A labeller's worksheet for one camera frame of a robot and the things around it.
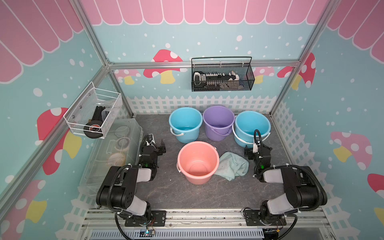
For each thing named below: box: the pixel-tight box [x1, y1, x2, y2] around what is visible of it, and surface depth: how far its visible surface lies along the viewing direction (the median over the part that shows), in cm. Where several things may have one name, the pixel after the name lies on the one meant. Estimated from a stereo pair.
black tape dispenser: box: [83, 105, 106, 139], surface depth 68 cm
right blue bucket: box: [232, 110, 272, 148], surface depth 96 cm
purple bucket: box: [202, 105, 235, 142], surface depth 100 cm
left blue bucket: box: [168, 107, 203, 144], surface depth 99 cm
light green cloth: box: [214, 151, 250, 181], surface depth 91 cm
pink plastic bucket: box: [176, 141, 220, 185], surface depth 83 cm
